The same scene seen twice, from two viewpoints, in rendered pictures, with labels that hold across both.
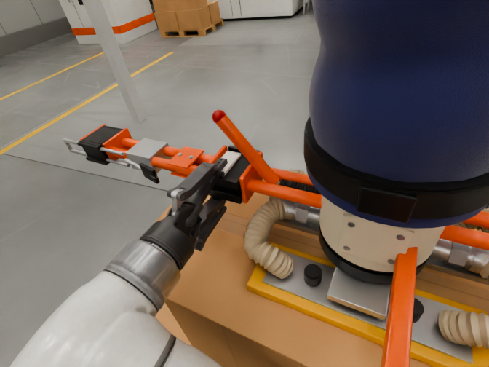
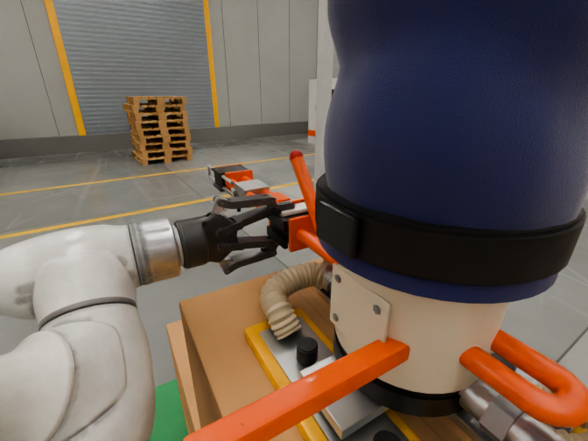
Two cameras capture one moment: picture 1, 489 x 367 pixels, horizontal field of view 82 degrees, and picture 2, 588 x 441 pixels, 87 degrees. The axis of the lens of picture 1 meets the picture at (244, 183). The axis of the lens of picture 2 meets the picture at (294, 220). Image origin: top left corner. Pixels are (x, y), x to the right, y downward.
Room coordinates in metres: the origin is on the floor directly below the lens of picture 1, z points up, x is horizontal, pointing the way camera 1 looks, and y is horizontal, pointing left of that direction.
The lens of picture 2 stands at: (-0.04, -0.21, 1.42)
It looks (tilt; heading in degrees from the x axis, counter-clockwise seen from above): 23 degrees down; 27
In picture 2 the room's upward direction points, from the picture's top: straight up
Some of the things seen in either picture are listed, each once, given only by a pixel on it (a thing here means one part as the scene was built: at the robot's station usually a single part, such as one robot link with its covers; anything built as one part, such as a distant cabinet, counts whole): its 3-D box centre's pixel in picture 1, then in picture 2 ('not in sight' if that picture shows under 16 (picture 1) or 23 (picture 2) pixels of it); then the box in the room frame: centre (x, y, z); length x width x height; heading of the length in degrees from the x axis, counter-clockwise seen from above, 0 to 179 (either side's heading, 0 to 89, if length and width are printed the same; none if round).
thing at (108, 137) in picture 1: (108, 142); (234, 177); (0.61, 0.31, 1.20); 0.08 x 0.07 x 0.05; 57
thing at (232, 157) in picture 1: (225, 163); (293, 209); (0.42, 0.03, 1.22); 0.07 x 0.03 x 0.01; 147
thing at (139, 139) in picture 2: not in sight; (157, 128); (4.87, 5.67, 0.65); 1.29 x 1.10 x 1.30; 60
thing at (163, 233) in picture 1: (177, 233); (207, 239); (0.29, 0.11, 1.20); 0.09 x 0.07 x 0.08; 147
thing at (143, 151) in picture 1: (149, 155); (252, 192); (0.54, 0.20, 1.19); 0.07 x 0.07 x 0.04; 57
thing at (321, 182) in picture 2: (396, 143); (427, 204); (0.28, -0.19, 1.31); 0.23 x 0.23 x 0.04
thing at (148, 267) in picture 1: (145, 273); (157, 249); (0.23, 0.15, 1.20); 0.09 x 0.06 x 0.09; 57
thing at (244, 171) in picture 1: (234, 172); (298, 222); (0.42, 0.01, 1.20); 0.10 x 0.08 x 0.06; 147
